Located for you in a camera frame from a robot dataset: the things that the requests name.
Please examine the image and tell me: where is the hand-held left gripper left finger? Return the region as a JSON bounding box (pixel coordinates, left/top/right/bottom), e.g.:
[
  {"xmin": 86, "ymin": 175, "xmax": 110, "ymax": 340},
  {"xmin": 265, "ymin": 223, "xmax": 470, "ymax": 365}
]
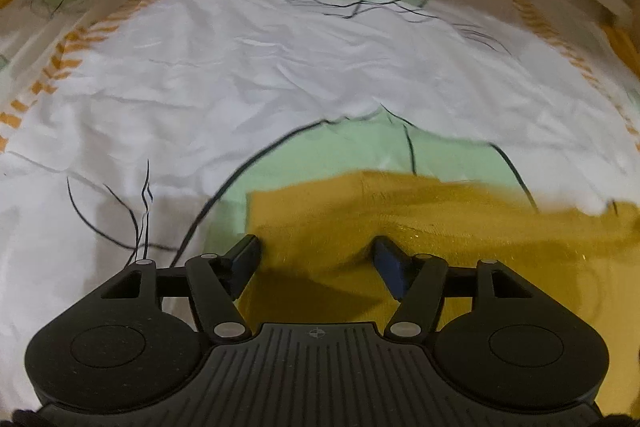
[{"xmin": 101, "ymin": 234, "xmax": 262, "ymax": 343}]

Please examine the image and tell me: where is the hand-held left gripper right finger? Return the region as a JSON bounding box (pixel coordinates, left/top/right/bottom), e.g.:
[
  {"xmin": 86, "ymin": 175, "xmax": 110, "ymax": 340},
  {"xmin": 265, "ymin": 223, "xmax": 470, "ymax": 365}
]
[{"xmin": 372, "ymin": 236, "xmax": 531, "ymax": 342}]

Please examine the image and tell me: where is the yellow knit sweater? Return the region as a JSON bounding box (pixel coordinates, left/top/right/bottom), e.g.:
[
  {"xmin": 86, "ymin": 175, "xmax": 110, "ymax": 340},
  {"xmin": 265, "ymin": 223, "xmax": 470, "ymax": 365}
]
[{"xmin": 239, "ymin": 171, "xmax": 640, "ymax": 420}]

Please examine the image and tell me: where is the white printed bed sheet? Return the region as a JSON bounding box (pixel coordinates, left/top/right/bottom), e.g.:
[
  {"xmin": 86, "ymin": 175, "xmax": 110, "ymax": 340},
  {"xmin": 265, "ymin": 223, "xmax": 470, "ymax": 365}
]
[{"xmin": 0, "ymin": 0, "xmax": 640, "ymax": 413}]

